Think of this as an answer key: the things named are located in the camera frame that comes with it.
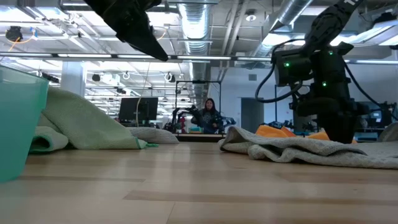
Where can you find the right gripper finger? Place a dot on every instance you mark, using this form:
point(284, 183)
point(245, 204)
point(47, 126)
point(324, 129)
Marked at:
point(333, 129)
point(347, 129)

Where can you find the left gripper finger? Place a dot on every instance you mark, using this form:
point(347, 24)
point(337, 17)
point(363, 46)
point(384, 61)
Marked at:
point(140, 34)

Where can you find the grey smooth microfiber towel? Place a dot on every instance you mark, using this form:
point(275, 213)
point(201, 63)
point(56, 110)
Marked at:
point(295, 154)

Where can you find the orange microfiber towel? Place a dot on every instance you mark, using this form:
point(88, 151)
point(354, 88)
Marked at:
point(270, 132)

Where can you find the grey waffle-weave towel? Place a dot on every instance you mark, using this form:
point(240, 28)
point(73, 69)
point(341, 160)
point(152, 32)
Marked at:
point(155, 136)

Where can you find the green microfiber towel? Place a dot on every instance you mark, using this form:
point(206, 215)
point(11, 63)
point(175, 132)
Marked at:
point(84, 124)

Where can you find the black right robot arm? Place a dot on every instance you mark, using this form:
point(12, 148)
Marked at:
point(329, 25)

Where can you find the background black robot arm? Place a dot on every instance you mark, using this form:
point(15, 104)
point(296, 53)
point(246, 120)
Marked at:
point(276, 124)
point(178, 119)

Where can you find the black computer monitor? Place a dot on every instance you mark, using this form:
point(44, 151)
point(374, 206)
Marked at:
point(138, 109)

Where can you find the white building column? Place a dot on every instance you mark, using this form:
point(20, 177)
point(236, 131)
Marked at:
point(73, 77)

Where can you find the grey door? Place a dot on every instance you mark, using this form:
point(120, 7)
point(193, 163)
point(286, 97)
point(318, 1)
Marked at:
point(252, 115)

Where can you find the person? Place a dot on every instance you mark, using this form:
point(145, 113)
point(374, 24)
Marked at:
point(209, 119)

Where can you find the background work table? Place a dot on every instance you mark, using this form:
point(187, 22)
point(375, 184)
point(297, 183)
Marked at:
point(199, 137)

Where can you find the teal translucent plastic bin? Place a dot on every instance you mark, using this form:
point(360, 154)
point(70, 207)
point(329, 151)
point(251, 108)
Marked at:
point(18, 124)

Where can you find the black metal station frame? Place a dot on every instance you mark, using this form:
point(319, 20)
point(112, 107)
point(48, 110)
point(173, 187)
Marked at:
point(199, 81)

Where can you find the black ceiling camera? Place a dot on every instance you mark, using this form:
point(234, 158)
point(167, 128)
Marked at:
point(14, 33)

